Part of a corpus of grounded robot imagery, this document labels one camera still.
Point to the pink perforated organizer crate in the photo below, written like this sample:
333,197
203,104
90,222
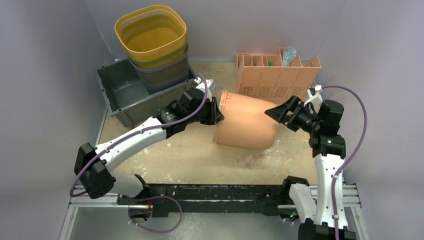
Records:
275,84

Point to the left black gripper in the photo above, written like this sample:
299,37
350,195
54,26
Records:
214,116

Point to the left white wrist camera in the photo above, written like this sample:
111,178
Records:
207,87

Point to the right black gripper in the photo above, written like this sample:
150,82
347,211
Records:
293,113

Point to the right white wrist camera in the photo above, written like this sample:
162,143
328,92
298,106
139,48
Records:
314,95

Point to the yellow mesh basket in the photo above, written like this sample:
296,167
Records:
152,36

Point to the dark grey plastic bin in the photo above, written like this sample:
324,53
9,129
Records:
127,96

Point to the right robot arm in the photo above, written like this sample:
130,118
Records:
323,217

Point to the light blue packet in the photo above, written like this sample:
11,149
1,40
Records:
288,55

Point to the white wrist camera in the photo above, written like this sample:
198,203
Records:
207,87
314,95

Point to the grey mesh basket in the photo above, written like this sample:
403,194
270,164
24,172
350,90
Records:
162,77

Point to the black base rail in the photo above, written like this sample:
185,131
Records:
166,198

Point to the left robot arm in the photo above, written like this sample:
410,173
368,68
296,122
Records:
95,165

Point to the large orange plastic bucket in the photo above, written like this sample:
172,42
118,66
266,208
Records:
245,123

